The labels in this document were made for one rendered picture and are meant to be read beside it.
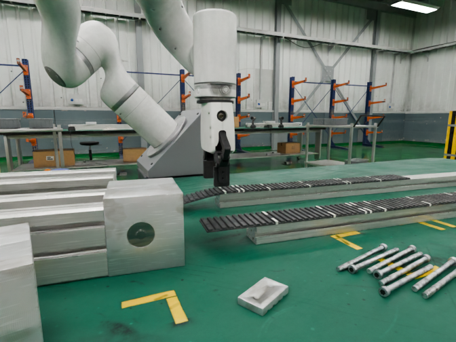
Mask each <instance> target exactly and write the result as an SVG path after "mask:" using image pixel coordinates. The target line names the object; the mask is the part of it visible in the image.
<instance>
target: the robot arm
mask: <svg viewBox="0 0 456 342"><path fill-rule="evenodd" d="M33 1H34V3H35V5H36V6H37V9H38V11H39V14H40V16H41V59H42V63H43V67H44V69H45V71H46V73H47V74H48V75H49V77H50V78H51V80H52V81H54V82H55V83H57V84H58V85H59V86H62V87H64V88H75V87H77V86H80V85H81V84H83V83H84V82H85V81H86V80H87V79H89V78H90V77H91V76H92V75H93V74H94V73H95V72H96V71H97V70H98V69H99V68H100V67H102V68H103V69H104V73H105V79H104V83H103V85H102V88H101V91H100V98H101V100H102V101H103V102H104V103H105V104H106V105H107V106H108V107H109V108H110V109H111V110H112V111H113V112H114V113H116V114H117V115H118V116H119V117H120V118H121V119H122V120H124V121H125V122H126V123H127V124H128V125H129V126H130V127H131V128H132V129H133V130H134V131H136V132H137V133H138V134H139V135H140V136H141V137H143V138H144V139H145V140H146V141H147V142H148V143H149V144H150V145H151V146H150V148H149V150H148V152H147V156H149V157H154V156H156V155H157V154H159V153H160V152H162V151H163V150H164V149H165V148H166V147H167V146H168V145H169V144H170V143H171V142H172V141H173V140H174V139H175V138H176V137H177V136H178V135H179V133H180V132H181V131H182V129H183V128H184V127H185V124H186V122H187V118H186V117H180V118H178V119H177V120H176V121H174V120H173V119H172V118H171V116H169V114H167V113H166V112H165V111H164V110H163V109H162V108H161V107H160V106H159V105H158V104H157V103H156V102H155V101H154V100H153V99H152V97H150V95H148V94H147V93H146V92H145V91H144V90H143V89H142V88H141V87H140V86H139V85H138V84H137V83H136V82H135V81H134V80H133V79H132V78H131V76H129V75H128V73H127V72H126V70H125V69H124V66H123V64H122V61H121V56H120V52H119V45H118V42H117V39H116V37H115V35H114V33H113V32H112V31H111V29H110V28H108V27H107V26H106V25H104V24H103V23H101V22H98V21H95V20H90V21H87V22H84V23H83V24H81V7H80V3H79V0H33ZM135 1H136V2H137V4H139V6H140V8H141V10H142V12H143V14H144V15H145V18H146V19H147V22H148V23H149V26H150V27H151V29H152V31H153V32H154V33H155V35H156V37H157V38H158V39H159V41H160V42H161V43H162V45H163V46H164V47H165V48H166V49H167V50H168V51H169V52H170V53H171V55H173V57H175V59H176V60H177V61H178V62H179V63H180V64H181V65H182V66H183V67H184V68H185V69H186V70H187V71H189V72H190V74H192V75H194V98H199V100H197V104H202V106H201V146H202V149H203V150H204V156H203V159H204V160H205V161H203V171H204V178H213V180H214V186H215V187H227V186H229V167H230V161H229V159H230V158H231V156H230V153H233V152H234V151H235V130H234V117H233V106H232V104H234V101H233V100H231V98H236V57H237V17H236V15H235V14H234V13H233V12H230V11H228V10H225V9H214V8H212V9H203V10H200V11H198V12H196V13H195V14H194V15H193V22H192V21H191V19H190V17H189V16H188V14H187V12H186V10H185V8H184V5H183V2H182V0H135ZM218 155H219V158H218Z"/></svg>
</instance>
